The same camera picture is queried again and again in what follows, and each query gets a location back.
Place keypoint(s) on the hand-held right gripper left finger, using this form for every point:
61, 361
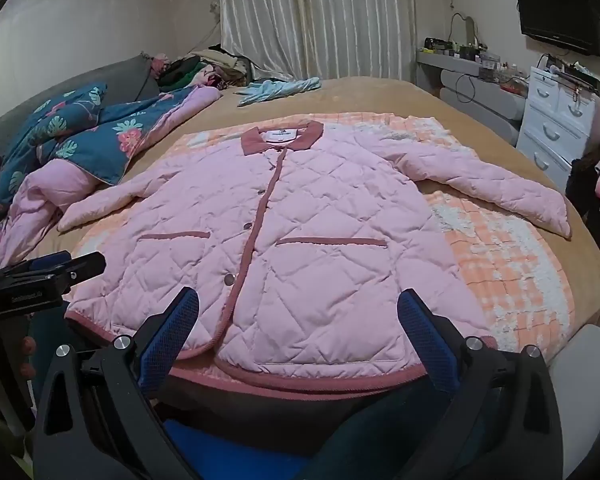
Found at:
177, 330

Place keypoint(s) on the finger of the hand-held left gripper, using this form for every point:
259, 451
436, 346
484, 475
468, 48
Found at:
75, 267
52, 259

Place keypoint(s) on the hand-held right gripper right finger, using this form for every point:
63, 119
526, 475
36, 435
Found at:
425, 340

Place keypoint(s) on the pink quilted jacket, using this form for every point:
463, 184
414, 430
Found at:
300, 220

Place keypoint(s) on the dark clothes heap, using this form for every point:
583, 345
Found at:
590, 195

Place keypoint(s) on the pile of mixed clothes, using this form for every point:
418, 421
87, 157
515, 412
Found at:
205, 67

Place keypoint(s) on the person's left hand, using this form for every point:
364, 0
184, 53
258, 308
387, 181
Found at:
28, 346

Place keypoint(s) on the orange plaid fleece blanket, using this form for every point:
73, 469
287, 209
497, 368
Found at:
505, 260

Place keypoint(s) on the blue floral pillow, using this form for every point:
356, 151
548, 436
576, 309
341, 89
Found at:
55, 115

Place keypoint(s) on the blue floral quilt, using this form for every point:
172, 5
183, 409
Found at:
130, 130

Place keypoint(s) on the grey pillow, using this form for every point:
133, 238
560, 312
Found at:
55, 90

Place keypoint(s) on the white drawer cabinet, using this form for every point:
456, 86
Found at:
550, 125

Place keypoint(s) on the light blue garment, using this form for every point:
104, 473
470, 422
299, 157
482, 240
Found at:
275, 89

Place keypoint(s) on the group of small bottles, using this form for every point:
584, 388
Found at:
480, 57

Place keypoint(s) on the white striped curtain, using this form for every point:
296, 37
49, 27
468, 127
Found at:
320, 15

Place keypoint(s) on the black flat television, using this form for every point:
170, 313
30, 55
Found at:
555, 15

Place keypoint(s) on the grey wall shelf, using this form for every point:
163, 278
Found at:
480, 85

